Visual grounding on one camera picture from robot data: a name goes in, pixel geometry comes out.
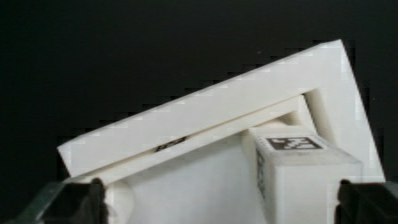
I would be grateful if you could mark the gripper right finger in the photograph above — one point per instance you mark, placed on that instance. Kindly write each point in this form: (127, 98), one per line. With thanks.
(369, 203)

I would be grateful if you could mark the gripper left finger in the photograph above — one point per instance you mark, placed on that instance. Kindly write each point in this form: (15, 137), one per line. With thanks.
(69, 204)

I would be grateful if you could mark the white table leg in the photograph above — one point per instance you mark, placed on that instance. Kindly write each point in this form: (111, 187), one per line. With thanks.
(301, 166)

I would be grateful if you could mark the white square table top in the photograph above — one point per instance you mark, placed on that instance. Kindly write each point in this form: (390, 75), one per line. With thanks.
(198, 189)

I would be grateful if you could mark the white U-shaped obstacle fence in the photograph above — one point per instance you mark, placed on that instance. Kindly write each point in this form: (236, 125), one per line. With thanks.
(159, 134)

